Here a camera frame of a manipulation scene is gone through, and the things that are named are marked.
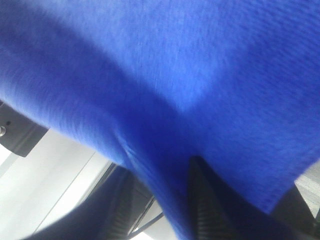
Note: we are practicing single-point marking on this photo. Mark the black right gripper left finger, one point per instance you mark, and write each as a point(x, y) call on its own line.
point(104, 215)

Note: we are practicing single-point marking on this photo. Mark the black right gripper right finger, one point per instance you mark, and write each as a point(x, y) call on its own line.
point(217, 212)

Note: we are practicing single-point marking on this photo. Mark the blue microfiber towel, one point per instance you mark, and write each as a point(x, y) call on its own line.
point(150, 83)

